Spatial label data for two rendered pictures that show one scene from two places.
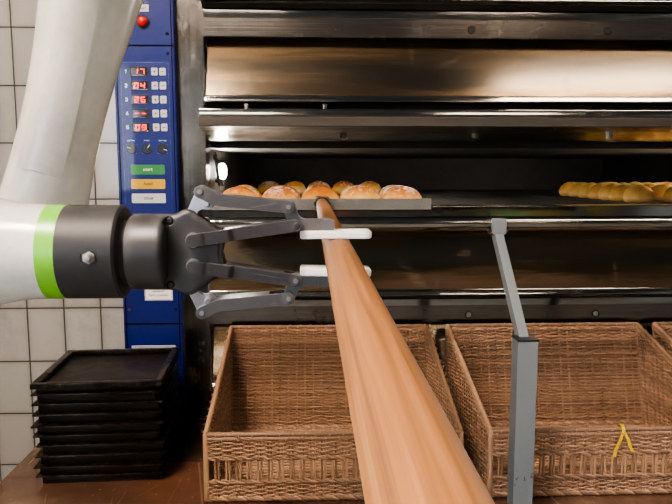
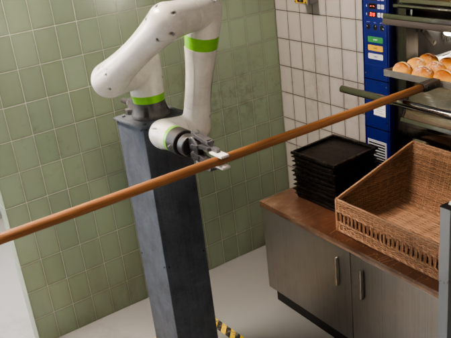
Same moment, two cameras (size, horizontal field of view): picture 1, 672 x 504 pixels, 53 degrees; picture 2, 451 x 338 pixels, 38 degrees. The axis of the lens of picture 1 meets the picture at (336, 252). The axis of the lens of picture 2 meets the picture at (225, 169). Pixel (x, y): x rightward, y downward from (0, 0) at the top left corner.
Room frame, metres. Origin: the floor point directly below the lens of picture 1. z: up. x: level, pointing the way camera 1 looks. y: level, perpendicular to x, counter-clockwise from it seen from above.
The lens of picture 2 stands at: (-0.26, -1.67, 1.96)
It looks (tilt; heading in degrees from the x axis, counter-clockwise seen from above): 23 degrees down; 61
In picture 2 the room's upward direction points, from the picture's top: 7 degrees counter-clockwise
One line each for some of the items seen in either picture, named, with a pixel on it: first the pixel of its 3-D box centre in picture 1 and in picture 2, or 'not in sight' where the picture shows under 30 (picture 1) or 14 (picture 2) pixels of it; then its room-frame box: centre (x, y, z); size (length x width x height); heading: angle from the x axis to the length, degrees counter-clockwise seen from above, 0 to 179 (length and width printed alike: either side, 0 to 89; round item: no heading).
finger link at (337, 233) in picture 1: (335, 233); (219, 153); (0.66, 0.00, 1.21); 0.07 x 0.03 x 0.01; 93
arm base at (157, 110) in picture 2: not in sight; (142, 104); (0.70, 0.63, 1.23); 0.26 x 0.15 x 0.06; 96
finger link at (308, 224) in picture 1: (308, 215); (213, 146); (0.66, 0.03, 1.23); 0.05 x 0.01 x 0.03; 93
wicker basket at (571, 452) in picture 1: (572, 397); not in sight; (1.60, -0.59, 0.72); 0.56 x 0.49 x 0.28; 92
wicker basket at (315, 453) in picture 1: (331, 400); (425, 203); (1.58, 0.01, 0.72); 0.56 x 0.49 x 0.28; 92
